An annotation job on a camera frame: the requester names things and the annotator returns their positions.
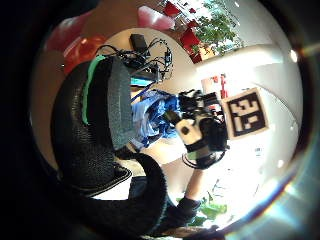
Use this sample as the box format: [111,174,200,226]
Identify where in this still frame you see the blue cloth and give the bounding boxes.
[130,88,184,150]

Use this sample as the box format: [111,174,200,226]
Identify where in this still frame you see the red and white sign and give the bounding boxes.
[200,73,228,100]

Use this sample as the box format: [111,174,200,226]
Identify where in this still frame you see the the person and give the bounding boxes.
[155,195,203,236]

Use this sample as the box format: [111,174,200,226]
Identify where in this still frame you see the white cube of black markers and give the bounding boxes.
[221,87,270,141]

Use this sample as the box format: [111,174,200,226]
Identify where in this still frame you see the teal flat device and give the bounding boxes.
[130,76,155,88]

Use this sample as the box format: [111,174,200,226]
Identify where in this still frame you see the red chair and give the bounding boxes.
[162,1,182,18]
[179,27,204,64]

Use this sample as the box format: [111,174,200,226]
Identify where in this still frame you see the green leaves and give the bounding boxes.
[175,194,229,228]

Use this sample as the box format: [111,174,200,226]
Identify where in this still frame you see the green leafy plant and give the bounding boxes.
[194,0,245,57]

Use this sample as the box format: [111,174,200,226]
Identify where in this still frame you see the orange red seat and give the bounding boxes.
[62,34,108,76]

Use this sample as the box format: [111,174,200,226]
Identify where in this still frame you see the black power adapter box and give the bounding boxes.
[129,33,152,55]

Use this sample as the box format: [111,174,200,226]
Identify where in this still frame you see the white palm camera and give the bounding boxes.
[175,117,205,145]

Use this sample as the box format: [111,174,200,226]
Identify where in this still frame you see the tangle of black cables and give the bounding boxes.
[95,37,175,83]

